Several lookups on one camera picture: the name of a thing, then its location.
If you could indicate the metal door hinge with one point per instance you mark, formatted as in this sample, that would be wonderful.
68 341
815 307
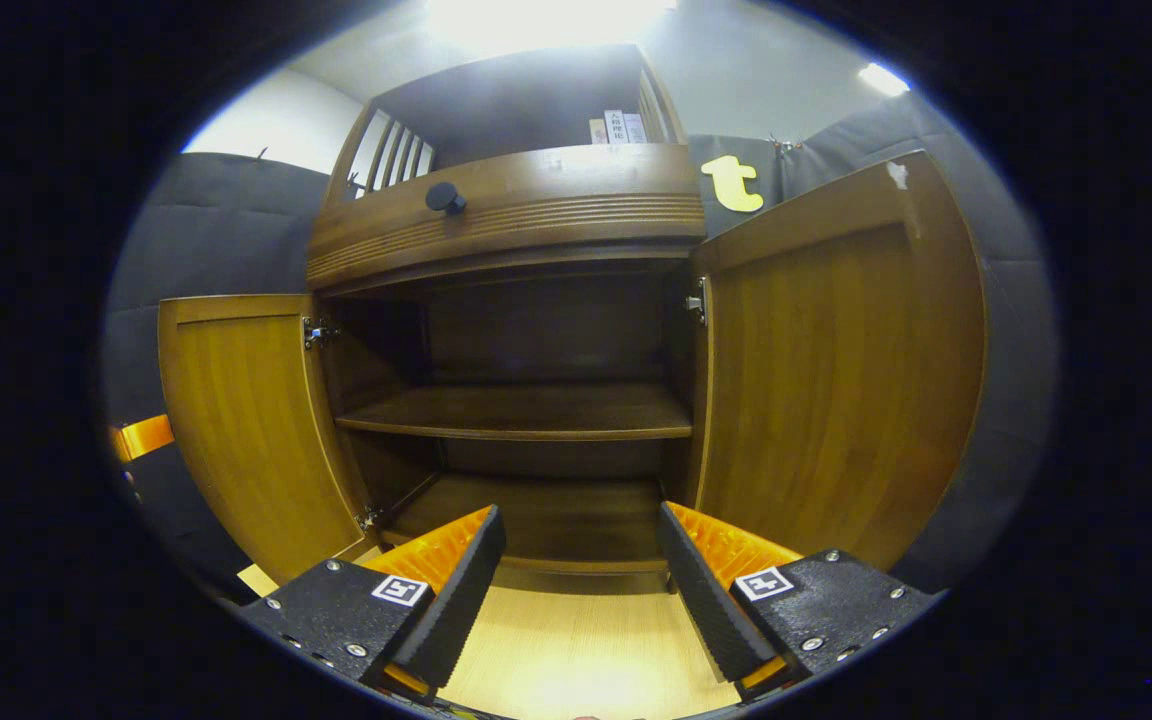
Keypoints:
317 332
698 300
369 518

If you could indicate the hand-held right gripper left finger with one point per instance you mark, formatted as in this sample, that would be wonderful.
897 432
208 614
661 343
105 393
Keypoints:
461 600

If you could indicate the small white spine book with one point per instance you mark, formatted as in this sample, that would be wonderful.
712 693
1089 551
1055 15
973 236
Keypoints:
598 132
635 129
615 127

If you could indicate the large ceiling light panel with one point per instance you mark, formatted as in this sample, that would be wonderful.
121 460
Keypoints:
546 18

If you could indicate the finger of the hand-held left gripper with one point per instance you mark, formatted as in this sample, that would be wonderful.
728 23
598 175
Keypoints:
146 437

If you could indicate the wooden inner cabinet shelf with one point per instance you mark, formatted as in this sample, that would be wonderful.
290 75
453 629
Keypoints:
526 410

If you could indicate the wooden cabinet drawer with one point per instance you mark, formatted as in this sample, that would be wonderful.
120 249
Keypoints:
556 200

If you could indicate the round black drawer knob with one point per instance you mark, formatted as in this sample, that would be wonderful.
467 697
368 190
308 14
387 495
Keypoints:
444 198

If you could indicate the wooden double-door shoe cabinet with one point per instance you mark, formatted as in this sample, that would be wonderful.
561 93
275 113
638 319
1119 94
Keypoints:
536 340

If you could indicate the black backdrop cloth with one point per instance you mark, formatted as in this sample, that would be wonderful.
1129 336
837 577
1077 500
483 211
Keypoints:
226 230

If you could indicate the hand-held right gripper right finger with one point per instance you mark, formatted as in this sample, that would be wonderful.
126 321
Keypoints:
701 595

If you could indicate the wooden cabinet door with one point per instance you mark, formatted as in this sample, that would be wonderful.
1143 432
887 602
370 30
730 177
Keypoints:
246 430
836 380

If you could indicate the small ceiling light panel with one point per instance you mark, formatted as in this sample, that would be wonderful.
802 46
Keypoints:
884 79

